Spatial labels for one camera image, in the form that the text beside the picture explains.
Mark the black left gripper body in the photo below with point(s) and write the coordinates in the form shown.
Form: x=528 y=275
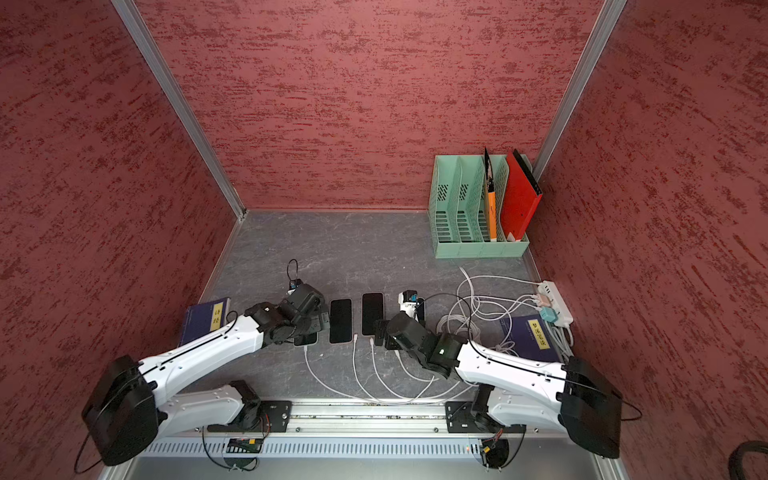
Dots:
x=311 y=324

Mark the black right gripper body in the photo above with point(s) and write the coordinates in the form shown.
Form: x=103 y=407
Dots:
x=393 y=343

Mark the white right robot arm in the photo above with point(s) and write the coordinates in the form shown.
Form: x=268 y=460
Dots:
x=573 y=397

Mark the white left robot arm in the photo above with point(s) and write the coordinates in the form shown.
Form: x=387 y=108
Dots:
x=137 y=402

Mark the leftmost phone white case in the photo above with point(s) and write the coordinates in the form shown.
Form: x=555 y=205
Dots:
x=305 y=340

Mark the blue book on left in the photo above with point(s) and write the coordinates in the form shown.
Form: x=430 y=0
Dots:
x=201 y=319

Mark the blue book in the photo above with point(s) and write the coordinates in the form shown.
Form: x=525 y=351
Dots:
x=526 y=337
x=201 y=319

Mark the green file organizer rack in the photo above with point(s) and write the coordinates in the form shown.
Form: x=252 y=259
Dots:
x=458 y=222

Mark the blue book on right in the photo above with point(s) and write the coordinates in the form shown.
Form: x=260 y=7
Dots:
x=526 y=337

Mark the white power strip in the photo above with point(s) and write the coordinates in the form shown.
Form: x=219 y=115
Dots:
x=557 y=303

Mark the orange folder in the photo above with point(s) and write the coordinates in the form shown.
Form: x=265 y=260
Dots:
x=489 y=197

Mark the red folder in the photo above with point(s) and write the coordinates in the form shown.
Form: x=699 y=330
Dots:
x=521 y=199

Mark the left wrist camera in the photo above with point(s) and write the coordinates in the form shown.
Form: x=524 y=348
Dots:
x=292 y=273

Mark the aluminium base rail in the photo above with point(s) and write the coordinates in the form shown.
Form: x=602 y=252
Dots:
x=326 y=439

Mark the aluminium left corner post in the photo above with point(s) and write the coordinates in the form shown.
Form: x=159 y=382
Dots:
x=140 y=34

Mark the aluminium corner post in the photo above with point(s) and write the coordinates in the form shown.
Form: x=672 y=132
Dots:
x=140 y=34
x=603 y=28

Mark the aluminium right corner post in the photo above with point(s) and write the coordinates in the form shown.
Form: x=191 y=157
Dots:
x=603 y=28

